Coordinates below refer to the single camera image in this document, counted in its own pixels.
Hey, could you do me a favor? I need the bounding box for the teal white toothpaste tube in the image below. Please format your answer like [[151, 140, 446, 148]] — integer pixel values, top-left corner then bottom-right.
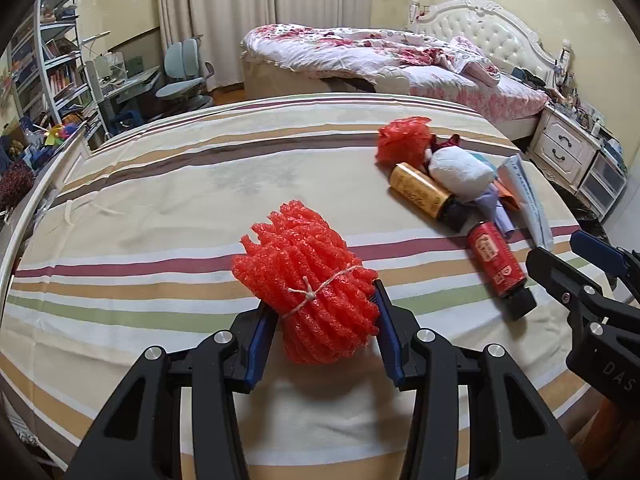
[[472, 153, 497, 170]]

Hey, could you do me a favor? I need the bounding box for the red bottle black cap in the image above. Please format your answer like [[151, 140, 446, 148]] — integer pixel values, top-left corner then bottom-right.
[[466, 221, 537, 322]]

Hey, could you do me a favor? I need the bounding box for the white nightstand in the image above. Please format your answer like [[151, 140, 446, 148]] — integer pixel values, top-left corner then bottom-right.
[[527, 104, 600, 194]]

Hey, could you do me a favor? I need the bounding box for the grey toothpaste box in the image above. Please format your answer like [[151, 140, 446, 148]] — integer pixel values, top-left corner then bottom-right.
[[498, 155, 554, 252]]

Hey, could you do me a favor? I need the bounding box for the gold bottle black cap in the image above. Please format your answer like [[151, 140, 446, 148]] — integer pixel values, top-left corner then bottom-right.
[[388, 162, 470, 232]]

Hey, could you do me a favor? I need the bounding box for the white bookshelf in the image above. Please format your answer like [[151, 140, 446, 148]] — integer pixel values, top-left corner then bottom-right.
[[8, 0, 105, 150]]

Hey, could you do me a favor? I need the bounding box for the white tufted bed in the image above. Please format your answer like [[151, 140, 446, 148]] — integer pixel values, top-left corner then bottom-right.
[[241, 0, 555, 140]]

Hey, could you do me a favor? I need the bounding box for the orange paper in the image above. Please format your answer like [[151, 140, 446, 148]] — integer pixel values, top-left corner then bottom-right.
[[494, 179, 520, 211]]

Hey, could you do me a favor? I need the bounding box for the white paper ball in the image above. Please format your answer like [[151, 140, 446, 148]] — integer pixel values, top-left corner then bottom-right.
[[427, 146, 496, 202]]

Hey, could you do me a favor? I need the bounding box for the red foam net bundle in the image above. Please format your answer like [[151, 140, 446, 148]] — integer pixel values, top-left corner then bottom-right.
[[231, 200, 380, 365]]

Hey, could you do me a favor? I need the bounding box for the study desk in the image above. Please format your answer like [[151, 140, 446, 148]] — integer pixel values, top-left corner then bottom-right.
[[85, 61, 160, 139]]

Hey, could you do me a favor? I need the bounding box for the striped table cloth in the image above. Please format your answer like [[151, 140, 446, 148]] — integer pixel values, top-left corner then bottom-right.
[[1, 94, 600, 466]]

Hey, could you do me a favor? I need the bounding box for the dark red wrapper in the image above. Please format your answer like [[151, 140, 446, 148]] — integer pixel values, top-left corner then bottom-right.
[[425, 133, 460, 160]]

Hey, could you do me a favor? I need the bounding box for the red plastic bag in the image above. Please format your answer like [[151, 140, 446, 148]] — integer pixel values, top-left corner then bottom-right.
[[375, 116, 432, 168]]

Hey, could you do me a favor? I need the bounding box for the floral quilt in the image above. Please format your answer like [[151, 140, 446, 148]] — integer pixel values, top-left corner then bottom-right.
[[242, 24, 500, 87]]

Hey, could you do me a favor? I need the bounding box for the grey desk chair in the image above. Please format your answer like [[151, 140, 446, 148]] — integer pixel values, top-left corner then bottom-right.
[[155, 37, 215, 117]]

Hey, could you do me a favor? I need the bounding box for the plastic drawer unit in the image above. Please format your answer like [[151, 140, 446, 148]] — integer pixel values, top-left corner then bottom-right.
[[577, 152, 627, 221]]

